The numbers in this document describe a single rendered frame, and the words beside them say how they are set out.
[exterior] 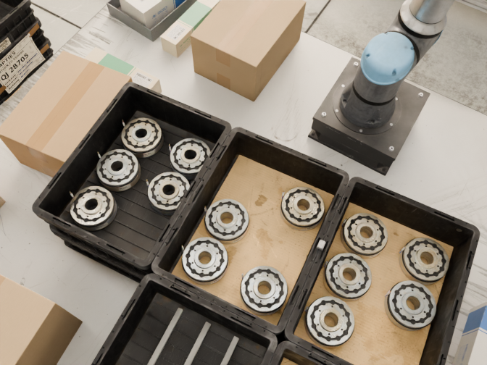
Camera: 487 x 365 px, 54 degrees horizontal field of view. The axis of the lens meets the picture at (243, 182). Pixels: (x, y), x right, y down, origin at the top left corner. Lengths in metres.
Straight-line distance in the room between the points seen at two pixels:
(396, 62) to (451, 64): 1.55
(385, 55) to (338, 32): 1.51
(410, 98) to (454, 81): 1.25
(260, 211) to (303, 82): 0.54
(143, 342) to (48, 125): 0.60
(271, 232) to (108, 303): 0.44
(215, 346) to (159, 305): 0.15
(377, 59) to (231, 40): 0.44
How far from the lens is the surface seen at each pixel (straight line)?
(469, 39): 2.90
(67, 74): 1.40
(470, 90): 2.67
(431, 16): 1.24
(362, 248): 1.12
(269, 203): 1.15
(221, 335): 1.06
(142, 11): 1.61
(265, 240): 1.12
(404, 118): 1.39
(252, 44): 1.40
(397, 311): 1.10
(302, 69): 1.56
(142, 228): 1.15
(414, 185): 1.41
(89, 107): 1.31
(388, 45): 1.22
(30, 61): 2.17
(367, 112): 1.30
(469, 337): 1.26
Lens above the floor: 1.88
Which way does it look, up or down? 63 degrees down
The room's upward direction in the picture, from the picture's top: 3 degrees clockwise
